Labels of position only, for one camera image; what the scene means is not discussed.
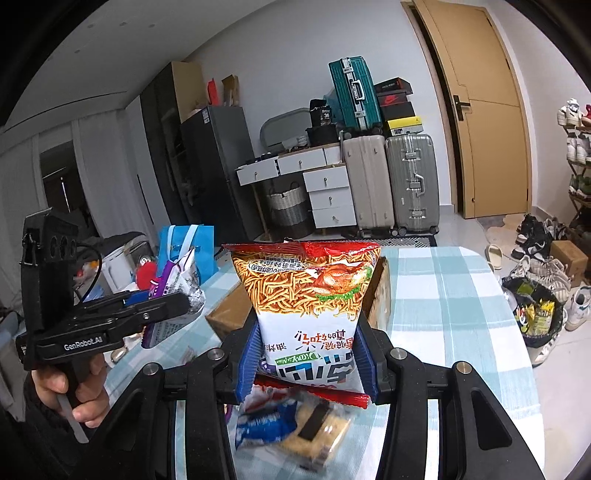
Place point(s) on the white kettle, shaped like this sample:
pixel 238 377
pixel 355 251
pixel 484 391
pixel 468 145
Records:
pixel 117 274

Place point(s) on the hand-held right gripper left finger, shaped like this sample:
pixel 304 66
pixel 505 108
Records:
pixel 244 364

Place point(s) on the red paper bag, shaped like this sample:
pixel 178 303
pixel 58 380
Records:
pixel 213 92

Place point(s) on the beige slipper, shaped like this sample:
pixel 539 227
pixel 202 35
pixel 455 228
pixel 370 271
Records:
pixel 495 256

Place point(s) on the black refrigerator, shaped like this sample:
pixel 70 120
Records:
pixel 217 161

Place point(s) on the plain black shoe box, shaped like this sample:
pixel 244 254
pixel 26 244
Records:
pixel 398 112

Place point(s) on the teal suitcase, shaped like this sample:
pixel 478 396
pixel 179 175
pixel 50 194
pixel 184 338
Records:
pixel 353 92

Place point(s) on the silver suitcase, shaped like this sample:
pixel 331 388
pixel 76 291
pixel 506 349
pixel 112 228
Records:
pixel 411 184

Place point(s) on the pile of sneakers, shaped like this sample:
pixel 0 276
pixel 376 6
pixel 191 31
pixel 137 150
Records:
pixel 540 270

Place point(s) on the woven laundry basket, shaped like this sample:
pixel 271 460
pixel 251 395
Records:
pixel 286 205

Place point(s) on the beige cracker packet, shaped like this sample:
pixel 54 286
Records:
pixel 323 434

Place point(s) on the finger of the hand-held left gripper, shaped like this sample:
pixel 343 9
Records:
pixel 161 309
pixel 136 299

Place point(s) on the person's left forearm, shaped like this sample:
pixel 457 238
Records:
pixel 27 443

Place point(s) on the black shoe box red trim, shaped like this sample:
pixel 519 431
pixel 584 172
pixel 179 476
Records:
pixel 392 86

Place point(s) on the blue cartoon tote bag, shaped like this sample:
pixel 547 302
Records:
pixel 205 249

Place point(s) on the white curtain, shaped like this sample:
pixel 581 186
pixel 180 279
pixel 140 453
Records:
pixel 115 175

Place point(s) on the trash bin with wrappers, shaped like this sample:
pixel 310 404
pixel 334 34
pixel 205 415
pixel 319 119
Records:
pixel 535 318

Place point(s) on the black shoe box red logo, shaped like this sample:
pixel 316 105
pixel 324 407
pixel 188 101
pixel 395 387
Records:
pixel 393 100

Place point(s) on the white orange noodle snack bag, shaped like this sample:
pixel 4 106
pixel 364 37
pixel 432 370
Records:
pixel 304 295

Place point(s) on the black storage basket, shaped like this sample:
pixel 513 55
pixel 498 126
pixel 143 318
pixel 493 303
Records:
pixel 323 136

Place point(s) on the purple snack packet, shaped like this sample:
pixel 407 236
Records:
pixel 178 277

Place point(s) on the yellow and black shoe box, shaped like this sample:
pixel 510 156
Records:
pixel 404 125

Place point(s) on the white desk with drawers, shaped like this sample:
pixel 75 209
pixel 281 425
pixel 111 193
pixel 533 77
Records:
pixel 328 194

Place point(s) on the patterned floor rug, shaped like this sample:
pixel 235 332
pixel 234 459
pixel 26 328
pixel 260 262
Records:
pixel 406 241

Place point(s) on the shoe rack with shoes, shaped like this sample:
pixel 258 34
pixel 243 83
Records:
pixel 575 147

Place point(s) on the person's left hand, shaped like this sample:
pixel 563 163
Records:
pixel 92 397

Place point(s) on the teal checked tablecloth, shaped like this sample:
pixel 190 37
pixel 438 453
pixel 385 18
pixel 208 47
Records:
pixel 438 295

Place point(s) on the red plush toy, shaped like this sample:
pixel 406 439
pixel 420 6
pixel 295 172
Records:
pixel 147 272

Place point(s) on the beige suitcase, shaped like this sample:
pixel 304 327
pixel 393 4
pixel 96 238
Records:
pixel 367 184

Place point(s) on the small cardboard box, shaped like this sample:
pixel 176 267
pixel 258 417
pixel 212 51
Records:
pixel 570 256

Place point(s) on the wooden door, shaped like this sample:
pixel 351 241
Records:
pixel 485 138

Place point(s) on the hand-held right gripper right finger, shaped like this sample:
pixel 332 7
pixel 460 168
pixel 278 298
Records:
pixel 367 364

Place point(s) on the dark tall cabinet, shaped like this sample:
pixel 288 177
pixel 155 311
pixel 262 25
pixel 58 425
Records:
pixel 159 138

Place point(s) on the brown cardboard box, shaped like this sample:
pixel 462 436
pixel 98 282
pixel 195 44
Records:
pixel 228 316

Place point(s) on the black box white label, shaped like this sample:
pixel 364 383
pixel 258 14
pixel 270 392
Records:
pixel 322 113

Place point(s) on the blue snack packet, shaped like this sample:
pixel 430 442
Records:
pixel 263 422

